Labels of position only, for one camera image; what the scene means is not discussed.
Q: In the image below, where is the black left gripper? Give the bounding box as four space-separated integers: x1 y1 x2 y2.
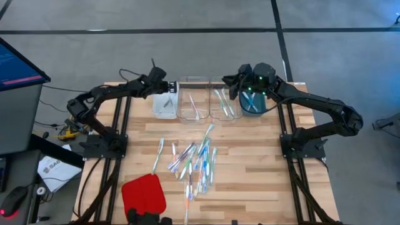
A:
141 66 178 98

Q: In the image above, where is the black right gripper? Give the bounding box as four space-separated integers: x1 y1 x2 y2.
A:
221 64 254 101

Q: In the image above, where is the green toothbrush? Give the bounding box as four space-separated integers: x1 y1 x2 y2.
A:
221 88 235 116
179 149 197 181
213 89 229 117
196 123 216 157
151 137 166 175
209 146 218 186

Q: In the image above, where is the blue toothbrush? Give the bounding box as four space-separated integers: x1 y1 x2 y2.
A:
192 144 209 171
245 92 258 112
242 91 259 113
202 152 211 192

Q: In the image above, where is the white plastic bin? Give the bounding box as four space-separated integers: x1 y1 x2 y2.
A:
152 90 179 120

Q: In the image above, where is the clear plastic bin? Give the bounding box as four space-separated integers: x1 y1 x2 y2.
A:
176 76 210 125
208 76 244 122

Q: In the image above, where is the teal plastic bin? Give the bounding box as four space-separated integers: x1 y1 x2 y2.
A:
239 90 269 118

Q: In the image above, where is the yellow power plug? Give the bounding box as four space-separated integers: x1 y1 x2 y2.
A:
57 128 79 141

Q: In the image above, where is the red cloth pad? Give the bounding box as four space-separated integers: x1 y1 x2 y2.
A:
121 173 167 224

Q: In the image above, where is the white printed booklet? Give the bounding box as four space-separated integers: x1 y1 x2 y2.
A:
37 154 83 194

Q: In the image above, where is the black bulky device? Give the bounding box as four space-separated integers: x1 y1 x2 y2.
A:
126 207 173 225

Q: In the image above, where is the computer monitor blue screen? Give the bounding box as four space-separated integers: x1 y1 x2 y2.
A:
0 37 51 93

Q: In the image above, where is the grey desk black edge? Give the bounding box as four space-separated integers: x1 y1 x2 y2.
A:
0 134 86 225

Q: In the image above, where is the black keyboard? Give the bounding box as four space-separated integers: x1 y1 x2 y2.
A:
0 157 8 193

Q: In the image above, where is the black computer mouse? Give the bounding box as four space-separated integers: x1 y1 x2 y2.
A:
0 186 29 219

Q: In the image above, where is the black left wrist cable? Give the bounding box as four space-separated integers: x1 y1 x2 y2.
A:
117 67 141 84

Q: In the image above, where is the black aluminium rig frame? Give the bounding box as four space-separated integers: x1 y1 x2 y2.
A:
71 81 344 225

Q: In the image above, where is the thin black floor cable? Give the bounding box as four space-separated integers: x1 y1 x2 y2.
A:
41 84 106 95

